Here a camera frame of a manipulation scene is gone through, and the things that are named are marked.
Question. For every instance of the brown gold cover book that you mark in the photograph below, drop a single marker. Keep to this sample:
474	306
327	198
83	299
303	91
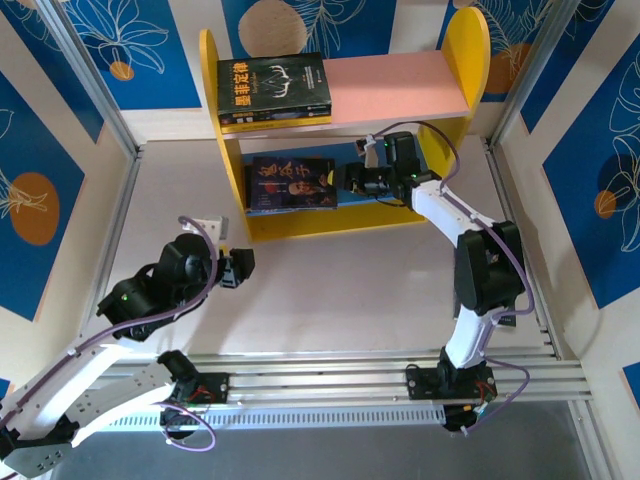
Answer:
247	190

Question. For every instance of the black wolf eyes book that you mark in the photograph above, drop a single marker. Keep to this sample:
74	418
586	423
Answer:
280	116

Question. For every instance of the black antler cover book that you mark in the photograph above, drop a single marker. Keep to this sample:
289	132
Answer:
270	80

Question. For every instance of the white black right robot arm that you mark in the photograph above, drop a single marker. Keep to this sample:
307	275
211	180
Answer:
450	215

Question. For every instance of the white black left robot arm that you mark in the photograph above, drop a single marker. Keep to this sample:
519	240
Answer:
60	380

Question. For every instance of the blue shelf board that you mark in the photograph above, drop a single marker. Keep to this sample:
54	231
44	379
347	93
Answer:
360	204

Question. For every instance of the pink shelf board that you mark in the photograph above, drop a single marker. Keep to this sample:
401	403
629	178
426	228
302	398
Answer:
390	85

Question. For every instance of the yellow bookshelf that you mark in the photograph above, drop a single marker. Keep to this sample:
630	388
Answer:
460	60

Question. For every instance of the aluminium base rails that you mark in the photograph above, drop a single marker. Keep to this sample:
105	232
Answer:
325	380

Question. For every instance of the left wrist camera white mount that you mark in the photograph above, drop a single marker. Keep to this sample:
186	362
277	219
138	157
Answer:
210	227

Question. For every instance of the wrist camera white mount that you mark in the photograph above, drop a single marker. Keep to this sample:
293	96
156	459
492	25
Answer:
210	227
370	152

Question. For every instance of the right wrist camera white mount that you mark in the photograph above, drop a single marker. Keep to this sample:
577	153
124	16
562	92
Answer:
370	152

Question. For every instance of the aluminium frame post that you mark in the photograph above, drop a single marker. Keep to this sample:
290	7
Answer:
100	95
530	75

